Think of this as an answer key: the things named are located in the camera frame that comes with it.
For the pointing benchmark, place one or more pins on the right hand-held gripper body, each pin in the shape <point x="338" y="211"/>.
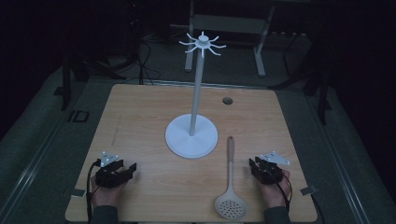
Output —
<point x="270" y="174"/>

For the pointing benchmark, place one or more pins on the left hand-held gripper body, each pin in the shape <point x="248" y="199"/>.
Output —
<point x="109" y="179"/>

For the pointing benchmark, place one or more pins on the beige slotted spoon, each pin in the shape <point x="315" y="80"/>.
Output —
<point x="230" y="202"/>

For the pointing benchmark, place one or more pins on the white hook stand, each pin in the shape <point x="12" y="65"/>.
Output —
<point x="191" y="137"/>

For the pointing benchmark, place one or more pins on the person's left hand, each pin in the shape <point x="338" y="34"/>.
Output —
<point x="107" y="195"/>

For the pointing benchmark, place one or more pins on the person's right hand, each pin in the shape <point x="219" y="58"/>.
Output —
<point x="272" y="194"/>

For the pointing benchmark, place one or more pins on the grey tape strip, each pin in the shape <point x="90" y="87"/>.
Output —
<point x="308" y="190"/>
<point x="78" y="193"/>

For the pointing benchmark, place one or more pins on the black rectangular floor marker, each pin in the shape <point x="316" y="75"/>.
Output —
<point x="79" y="116"/>

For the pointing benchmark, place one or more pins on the dark metal stand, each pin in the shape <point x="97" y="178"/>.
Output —
<point x="320" y="84"/>
<point x="66" y="84"/>

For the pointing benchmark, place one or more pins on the white metal table frame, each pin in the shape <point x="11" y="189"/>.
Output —
<point x="229" y="24"/>

